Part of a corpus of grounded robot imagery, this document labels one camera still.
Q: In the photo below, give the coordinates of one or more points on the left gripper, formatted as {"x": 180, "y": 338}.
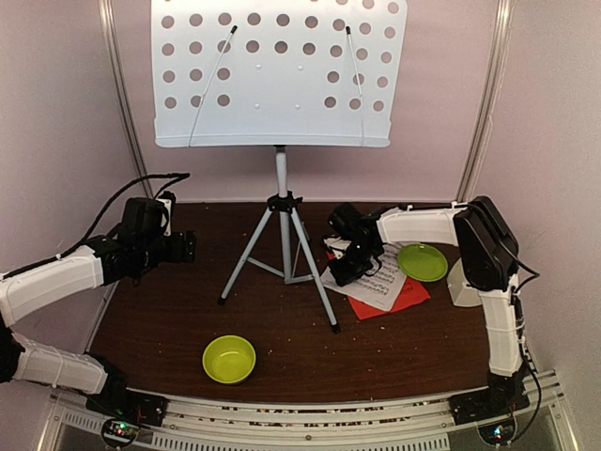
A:
{"x": 176, "y": 254}

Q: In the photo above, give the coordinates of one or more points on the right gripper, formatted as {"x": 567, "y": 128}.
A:
{"x": 342, "y": 277}

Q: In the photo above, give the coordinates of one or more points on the white sheet music page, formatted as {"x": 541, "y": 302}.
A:
{"x": 381, "y": 289}

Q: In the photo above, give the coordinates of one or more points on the light blue music stand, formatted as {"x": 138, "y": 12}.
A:
{"x": 275, "y": 73}

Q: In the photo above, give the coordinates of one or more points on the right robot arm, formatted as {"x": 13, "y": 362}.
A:
{"x": 489, "y": 260}

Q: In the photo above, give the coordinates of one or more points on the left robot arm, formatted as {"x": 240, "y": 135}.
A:
{"x": 32, "y": 287}

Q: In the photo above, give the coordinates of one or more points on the green plate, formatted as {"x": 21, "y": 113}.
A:
{"x": 422, "y": 262}

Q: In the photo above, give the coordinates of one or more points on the red paper sheet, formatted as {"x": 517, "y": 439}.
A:
{"x": 412, "y": 293}

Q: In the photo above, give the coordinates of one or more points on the white metronome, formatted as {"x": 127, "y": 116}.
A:
{"x": 463, "y": 295}

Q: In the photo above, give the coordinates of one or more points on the green bowl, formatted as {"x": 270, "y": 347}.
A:
{"x": 229, "y": 359}

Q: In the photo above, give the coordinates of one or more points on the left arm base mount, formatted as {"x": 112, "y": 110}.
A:
{"x": 128, "y": 412}

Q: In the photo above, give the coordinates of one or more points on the front aluminium rail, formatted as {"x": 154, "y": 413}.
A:
{"x": 414, "y": 423}

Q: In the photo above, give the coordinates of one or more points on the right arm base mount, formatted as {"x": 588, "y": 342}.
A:
{"x": 492, "y": 409}

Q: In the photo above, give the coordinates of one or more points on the right aluminium frame post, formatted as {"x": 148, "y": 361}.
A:
{"x": 495, "y": 70}

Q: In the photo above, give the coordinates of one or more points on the aluminium frame post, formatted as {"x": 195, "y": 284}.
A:
{"x": 495, "y": 70}
{"x": 109, "y": 31}

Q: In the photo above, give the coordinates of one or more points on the left aluminium frame post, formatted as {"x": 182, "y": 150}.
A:
{"x": 109, "y": 31}

